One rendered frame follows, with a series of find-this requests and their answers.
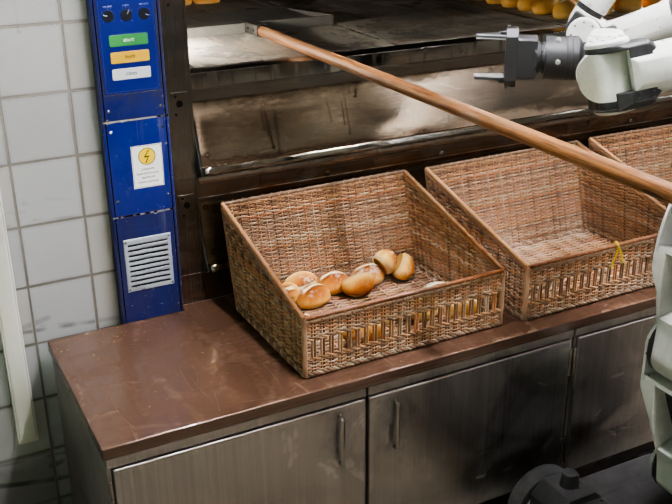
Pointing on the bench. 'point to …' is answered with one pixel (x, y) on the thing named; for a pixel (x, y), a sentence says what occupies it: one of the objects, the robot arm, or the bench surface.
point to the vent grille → (148, 262)
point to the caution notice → (147, 165)
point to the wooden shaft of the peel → (661, 189)
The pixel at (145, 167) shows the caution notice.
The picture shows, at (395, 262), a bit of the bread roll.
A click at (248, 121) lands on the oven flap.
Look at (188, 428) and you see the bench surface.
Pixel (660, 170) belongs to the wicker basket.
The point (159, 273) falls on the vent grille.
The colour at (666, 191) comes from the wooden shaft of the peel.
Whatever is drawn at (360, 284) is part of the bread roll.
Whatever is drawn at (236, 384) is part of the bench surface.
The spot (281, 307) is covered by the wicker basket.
